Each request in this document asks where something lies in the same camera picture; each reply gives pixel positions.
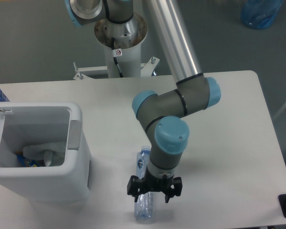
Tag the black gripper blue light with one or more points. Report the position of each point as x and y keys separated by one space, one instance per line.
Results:
x=170 y=186

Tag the clear plastic bottle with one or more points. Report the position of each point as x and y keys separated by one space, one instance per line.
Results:
x=143 y=208

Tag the white paper wrapper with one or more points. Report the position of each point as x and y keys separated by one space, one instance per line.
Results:
x=51 y=154

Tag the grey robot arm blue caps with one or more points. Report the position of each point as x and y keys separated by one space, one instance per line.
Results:
x=161 y=116

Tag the white plastic trash can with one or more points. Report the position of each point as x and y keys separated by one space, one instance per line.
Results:
x=33 y=123

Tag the blue yellow snack wrapper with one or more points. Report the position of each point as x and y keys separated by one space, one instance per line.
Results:
x=25 y=162

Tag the blue plastic bag on floor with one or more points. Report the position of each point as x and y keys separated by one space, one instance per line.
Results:
x=260 y=14

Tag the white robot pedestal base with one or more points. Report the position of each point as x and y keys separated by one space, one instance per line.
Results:
x=122 y=45

